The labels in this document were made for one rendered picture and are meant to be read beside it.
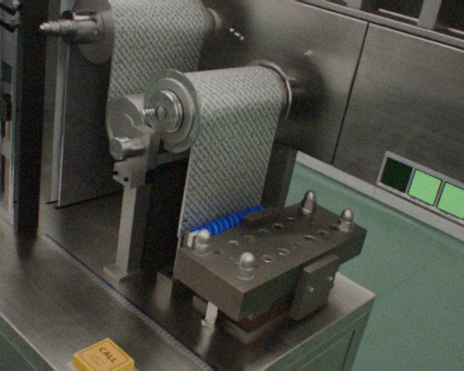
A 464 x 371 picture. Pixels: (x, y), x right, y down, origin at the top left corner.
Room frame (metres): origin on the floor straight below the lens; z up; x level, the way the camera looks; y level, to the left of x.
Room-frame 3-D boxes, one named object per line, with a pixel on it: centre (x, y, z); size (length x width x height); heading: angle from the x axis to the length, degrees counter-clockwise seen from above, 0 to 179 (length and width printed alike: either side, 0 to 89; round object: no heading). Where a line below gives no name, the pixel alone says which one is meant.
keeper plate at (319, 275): (1.01, -0.20, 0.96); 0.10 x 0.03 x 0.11; 141
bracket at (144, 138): (1.03, 0.17, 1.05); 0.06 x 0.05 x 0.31; 141
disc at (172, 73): (1.04, 0.12, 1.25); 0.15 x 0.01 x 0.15; 51
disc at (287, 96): (1.24, -0.04, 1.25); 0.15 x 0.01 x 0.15; 51
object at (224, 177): (1.10, 0.00, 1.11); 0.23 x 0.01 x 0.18; 141
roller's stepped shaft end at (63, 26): (1.13, 0.37, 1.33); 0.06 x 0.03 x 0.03; 141
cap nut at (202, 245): (0.95, 0.02, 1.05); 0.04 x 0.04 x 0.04
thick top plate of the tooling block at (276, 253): (1.06, -0.12, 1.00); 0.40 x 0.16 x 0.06; 141
